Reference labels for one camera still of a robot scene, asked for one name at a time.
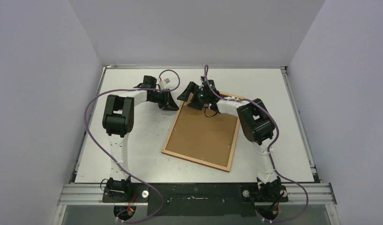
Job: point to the brown backing board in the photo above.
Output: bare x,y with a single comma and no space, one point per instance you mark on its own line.
204,133

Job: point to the wooden picture frame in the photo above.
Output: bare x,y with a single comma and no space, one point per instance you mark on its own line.
194,160

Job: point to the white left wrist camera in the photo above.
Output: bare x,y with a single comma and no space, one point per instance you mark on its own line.
163,84

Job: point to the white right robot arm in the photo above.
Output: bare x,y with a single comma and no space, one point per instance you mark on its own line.
252,115

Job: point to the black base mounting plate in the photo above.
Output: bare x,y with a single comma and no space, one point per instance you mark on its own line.
199,199

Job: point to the aluminium front rail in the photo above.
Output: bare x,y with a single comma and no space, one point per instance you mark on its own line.
91,194

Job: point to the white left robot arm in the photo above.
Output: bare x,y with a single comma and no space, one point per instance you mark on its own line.
118,122

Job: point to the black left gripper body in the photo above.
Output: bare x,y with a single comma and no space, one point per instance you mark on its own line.
161,98

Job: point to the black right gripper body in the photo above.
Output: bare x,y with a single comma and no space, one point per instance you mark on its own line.
191,95

